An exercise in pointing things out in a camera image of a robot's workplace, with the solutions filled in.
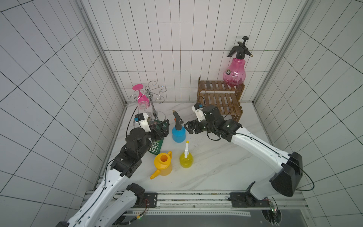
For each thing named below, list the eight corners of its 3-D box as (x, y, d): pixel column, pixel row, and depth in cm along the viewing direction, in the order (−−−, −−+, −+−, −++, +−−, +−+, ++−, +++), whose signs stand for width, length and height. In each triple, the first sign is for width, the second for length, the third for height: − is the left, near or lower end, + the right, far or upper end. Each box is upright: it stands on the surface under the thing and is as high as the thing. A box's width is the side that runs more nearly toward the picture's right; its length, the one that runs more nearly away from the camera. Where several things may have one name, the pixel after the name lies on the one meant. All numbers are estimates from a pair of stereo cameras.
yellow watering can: (154, 178, 81) (151, 172, 73) (157, 158, 89) (154, 151, 81) (171, 178, 81) (170, 172, 73) (172, 158, 89) (171, 151, 81)
